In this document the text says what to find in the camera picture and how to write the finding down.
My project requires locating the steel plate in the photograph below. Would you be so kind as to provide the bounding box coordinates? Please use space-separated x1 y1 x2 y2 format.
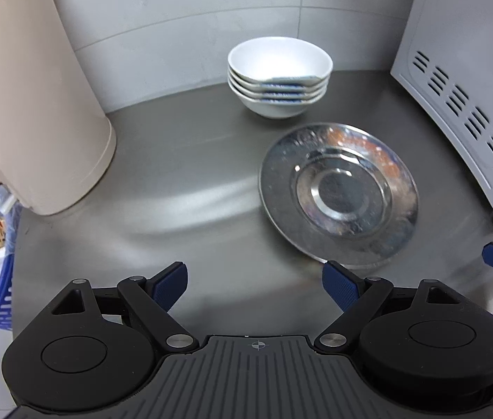
259 123 419 269

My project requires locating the beige electric kettle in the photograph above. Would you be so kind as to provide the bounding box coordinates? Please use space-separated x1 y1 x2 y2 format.
0 0 117 216

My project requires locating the white microwave oven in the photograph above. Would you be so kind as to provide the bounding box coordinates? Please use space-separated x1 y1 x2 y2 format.
391 0 493 208

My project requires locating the small white bowl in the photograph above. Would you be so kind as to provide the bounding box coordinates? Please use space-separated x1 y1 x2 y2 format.
228 82 327 119

